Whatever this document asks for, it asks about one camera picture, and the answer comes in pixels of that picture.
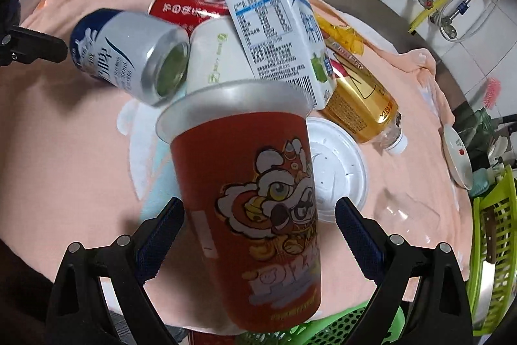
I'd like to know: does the clear plastic cup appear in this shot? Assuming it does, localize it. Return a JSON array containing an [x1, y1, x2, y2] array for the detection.
[[373, 188, 442, 248]]

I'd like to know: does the blue silver drink can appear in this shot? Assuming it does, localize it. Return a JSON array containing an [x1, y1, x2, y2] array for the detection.
[[69, 8, 190, 106]]

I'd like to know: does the red cola can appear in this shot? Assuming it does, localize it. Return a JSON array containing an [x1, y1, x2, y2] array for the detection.
[[148, 0, 230, 35]]

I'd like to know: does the white plastic lid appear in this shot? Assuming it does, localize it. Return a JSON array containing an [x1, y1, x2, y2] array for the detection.
[[307, 116, 369, 223]]

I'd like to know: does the white paper cup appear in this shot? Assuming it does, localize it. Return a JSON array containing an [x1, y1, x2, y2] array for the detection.
[[186, 16, 254, 94]]

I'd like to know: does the amber tea bottle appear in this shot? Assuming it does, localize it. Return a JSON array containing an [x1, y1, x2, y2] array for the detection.
[[322, 36, 408, 156]]

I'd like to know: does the red lion plastic cup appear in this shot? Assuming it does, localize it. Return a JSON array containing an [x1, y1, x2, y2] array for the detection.
[[156, 80, 322, 333]]

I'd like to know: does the white blue milk carton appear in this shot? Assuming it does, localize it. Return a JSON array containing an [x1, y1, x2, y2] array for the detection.
[[225, 0, 336, 110]]

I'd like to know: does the yellow plastic wrapper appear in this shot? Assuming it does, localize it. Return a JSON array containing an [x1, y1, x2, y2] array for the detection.
[[315, 15, 364, 55]]

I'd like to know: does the green mesh trash basket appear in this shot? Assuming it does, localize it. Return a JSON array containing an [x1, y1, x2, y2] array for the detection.
[[236, 301, 407, 345]]

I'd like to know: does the lime green dish rack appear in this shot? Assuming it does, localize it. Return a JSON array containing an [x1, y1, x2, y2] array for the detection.
[[467, 166, 516, 336]]

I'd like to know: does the white ceramic plate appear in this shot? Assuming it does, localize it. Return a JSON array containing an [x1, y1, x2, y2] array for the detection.
[[442, 124, 473, 191]]

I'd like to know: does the dark green utensil holder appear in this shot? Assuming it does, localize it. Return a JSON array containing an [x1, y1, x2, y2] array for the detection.
[[453, 102, 495, 171]]

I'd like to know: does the pink bottle brush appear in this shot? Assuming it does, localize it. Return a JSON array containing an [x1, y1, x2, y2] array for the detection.
[[483, 77, 501, 109]]

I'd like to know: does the cleaver with wooden handle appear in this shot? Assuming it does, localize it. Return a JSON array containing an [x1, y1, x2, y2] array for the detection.
[[479, 207, 497, 316]]

